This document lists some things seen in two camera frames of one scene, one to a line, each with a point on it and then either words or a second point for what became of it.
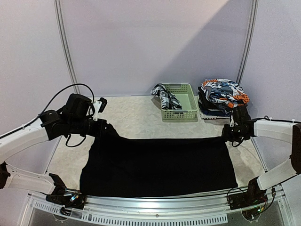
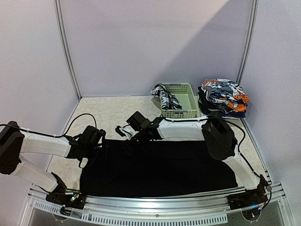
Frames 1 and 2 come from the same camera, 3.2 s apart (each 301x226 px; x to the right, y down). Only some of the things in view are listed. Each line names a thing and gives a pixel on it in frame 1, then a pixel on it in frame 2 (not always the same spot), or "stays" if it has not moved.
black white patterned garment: [169, 101] stays
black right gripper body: [226, 131] to [128, 146]
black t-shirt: [120, 165] stays
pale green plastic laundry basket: [189, 113] stays
